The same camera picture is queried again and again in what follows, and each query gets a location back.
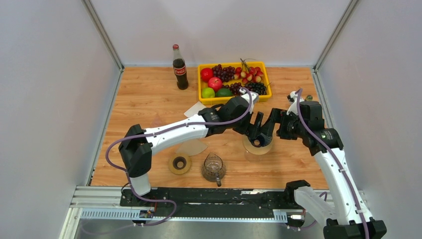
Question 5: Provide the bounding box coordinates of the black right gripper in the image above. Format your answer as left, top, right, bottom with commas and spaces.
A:
259, 108, 306, 140

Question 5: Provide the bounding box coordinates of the blue glass dripper cone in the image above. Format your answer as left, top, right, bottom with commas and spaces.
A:
261, 132, 272, 147

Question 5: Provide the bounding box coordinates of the wooden dripper holder ring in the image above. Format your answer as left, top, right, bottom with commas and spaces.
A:
242, 133, 274, 156

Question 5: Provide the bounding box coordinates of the white paper coffee filter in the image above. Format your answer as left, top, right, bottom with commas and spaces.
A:
184, 102, 206, 118

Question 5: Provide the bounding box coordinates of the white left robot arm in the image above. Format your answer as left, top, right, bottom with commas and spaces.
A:
118, 92, 259, 206

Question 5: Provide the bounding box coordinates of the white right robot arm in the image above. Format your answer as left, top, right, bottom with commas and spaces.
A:
263, 101, 387, 239

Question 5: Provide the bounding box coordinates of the clear glass server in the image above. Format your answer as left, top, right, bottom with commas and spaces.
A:
244, 151, 265, 163

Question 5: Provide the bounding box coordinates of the dark grape bunch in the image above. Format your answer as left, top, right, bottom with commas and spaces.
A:
222, 82, 267, 96

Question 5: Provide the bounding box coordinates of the yellow plastic fruit tray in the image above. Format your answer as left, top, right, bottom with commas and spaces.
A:
198, 61, 272, 105

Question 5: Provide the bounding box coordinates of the dark green lime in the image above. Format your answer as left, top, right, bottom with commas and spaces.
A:
215, 88, 233, 98

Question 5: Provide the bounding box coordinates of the red cherries bunch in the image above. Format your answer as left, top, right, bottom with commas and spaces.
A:
232, 58, 267, 85

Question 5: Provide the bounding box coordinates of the light green apple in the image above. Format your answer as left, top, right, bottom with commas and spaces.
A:
201, 87, 215, 99

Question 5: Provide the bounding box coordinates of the pink red apple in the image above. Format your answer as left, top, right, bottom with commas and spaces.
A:
208, 77, 223, 92

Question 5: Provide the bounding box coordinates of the purple grape bunch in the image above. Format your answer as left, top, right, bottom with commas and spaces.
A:
211, 64, 235, 82

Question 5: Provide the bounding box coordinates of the glass cola bottle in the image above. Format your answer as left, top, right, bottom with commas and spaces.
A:
173, 44, 189, 90

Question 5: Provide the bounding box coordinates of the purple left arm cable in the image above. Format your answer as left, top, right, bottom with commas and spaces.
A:
105, 87, 254, 228

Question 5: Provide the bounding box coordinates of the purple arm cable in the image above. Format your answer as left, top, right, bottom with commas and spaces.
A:
105, 87, 254, 228
286, 88, 371, 239

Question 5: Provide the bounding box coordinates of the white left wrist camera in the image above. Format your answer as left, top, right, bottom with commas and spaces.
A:
239, 87, 259, 105

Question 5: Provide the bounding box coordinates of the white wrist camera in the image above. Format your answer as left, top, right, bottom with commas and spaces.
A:
287, 91, 303, 115
239, 87, 259, 105

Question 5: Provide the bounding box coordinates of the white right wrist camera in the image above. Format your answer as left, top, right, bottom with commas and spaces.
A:
287, 91, 303, 115

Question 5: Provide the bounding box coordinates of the glass pitcher with handle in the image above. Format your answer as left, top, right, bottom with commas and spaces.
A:
201, 152, 226, 187

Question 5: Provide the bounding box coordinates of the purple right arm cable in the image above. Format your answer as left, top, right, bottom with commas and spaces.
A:
286, 88, 371, 239

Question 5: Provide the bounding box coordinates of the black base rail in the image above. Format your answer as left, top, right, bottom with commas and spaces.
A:
119, 187, 305, 227

